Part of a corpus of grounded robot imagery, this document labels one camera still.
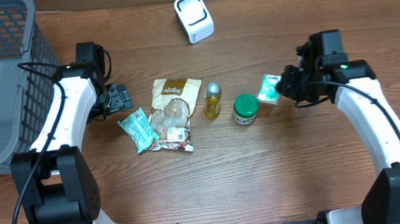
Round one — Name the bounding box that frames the teal Kleenex tissue pack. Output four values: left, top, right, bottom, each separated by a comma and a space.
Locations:
257, 74, 281, 105

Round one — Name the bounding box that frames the teal snack packet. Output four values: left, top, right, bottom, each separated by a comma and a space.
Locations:
118, 107, 158, 154

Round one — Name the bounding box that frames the green lid white jar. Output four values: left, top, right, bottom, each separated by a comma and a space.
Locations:
232, 93, 259, 125

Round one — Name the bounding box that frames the brown Pantene sachet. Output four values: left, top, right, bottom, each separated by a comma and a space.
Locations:
149, 78, 201, 152

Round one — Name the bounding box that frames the yellow dish soap bottle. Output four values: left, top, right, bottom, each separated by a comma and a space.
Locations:
204, 82, 222, 119

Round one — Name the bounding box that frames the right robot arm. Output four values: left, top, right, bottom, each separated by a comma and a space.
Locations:
276, 30, 400, 224

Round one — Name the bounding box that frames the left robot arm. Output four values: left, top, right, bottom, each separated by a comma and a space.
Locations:
10, 42, 125, 224

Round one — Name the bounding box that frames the white barcode scanner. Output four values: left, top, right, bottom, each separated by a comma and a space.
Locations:
173, 0, 215, 44

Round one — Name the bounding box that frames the grey plastic mesh basket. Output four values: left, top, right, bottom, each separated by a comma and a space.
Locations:
0, 0, 59, 175

